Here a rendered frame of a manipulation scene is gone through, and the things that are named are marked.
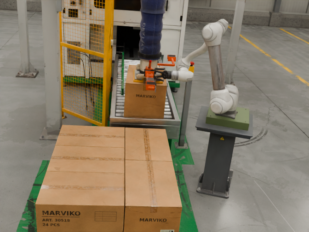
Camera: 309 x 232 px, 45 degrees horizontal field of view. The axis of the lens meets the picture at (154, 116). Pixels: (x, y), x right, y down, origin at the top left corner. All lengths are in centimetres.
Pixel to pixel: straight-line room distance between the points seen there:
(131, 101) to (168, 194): 123
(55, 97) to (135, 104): 112
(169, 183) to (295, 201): 156
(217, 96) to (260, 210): 120
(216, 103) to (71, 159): 127
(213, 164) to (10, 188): 192
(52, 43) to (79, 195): 201
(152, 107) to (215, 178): 92
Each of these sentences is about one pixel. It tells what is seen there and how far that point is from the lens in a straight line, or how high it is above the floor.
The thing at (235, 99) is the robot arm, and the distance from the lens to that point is 340.
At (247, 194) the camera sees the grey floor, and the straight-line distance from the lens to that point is 392.
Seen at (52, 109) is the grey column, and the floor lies 35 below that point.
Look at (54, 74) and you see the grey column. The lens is 435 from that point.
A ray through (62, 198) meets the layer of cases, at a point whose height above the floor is 54.
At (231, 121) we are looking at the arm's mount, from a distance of 340.
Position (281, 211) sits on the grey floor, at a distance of 384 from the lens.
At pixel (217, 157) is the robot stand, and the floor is 41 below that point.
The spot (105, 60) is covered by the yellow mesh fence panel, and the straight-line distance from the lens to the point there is 429.
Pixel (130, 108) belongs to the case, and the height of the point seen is 69.
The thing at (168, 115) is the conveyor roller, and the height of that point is 52.
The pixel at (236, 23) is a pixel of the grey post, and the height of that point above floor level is 110.
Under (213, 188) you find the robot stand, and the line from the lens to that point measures 377.
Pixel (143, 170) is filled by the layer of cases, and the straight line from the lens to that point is 303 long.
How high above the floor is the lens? 219
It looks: 25 degrees down
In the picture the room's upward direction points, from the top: 5 degrees clockwise
